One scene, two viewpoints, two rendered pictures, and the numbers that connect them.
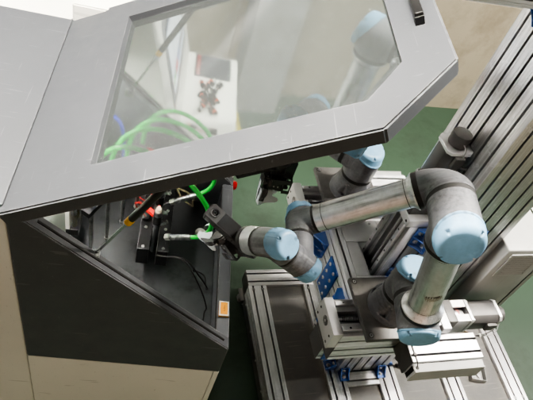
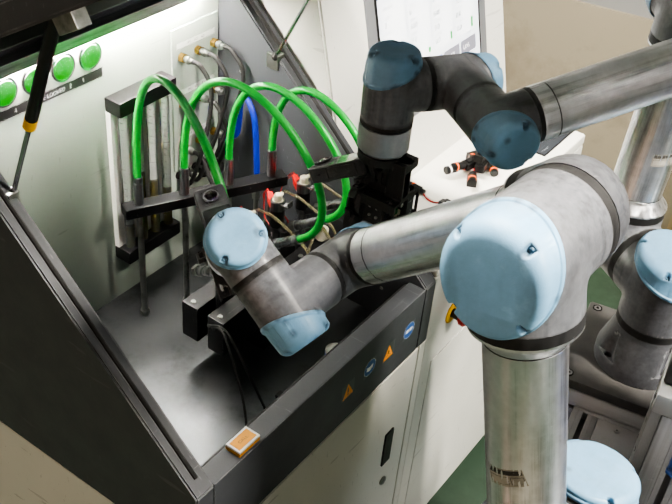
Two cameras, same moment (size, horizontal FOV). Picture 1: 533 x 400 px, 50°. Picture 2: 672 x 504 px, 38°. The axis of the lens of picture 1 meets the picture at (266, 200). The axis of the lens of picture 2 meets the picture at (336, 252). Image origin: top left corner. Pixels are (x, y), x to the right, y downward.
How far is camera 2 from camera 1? 0.99 m
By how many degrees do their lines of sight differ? 37
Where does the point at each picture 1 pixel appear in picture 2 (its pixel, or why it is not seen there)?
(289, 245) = (237, 238)
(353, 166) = (628, 287)
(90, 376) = (38, 486)
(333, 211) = (381, 231)
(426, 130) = not seen: outside the picture
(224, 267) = (302, 388)
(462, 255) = (493, 308)
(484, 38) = not seen: outside the picture
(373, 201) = (441, 215)
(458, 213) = (502, 201)
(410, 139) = not seen: outside the picture
